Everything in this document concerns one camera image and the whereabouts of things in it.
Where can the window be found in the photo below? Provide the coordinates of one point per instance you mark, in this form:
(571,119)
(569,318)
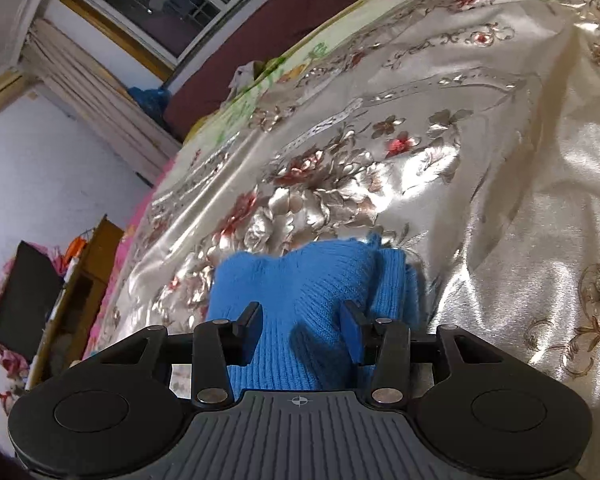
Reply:
(180,5)

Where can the silver floral bedspread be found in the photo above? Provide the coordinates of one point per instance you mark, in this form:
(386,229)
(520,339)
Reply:
(480,160)

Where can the beige curtain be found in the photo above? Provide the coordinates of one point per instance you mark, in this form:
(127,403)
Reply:
(100,95)

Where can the blue striped knit sweater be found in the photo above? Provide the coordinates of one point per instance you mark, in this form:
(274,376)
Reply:
(305,285)

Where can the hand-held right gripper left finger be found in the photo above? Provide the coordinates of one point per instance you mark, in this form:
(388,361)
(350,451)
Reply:
(250,332)

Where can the orange tool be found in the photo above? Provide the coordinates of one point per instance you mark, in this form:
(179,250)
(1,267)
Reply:
(75,249)

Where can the pink floral bed sheet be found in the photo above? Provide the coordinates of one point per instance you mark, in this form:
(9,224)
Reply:
(135,220)

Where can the black monitor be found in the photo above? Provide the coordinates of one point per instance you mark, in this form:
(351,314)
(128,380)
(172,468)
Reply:
(25,300)

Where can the blue plastic bag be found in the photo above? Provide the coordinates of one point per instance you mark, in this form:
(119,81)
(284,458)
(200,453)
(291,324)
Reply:
(150,100)

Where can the wooden cabinet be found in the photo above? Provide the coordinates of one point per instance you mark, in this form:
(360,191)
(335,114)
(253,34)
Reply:
(105,240)

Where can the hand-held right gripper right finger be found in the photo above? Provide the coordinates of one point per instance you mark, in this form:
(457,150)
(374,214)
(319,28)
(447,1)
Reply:
(354,335)

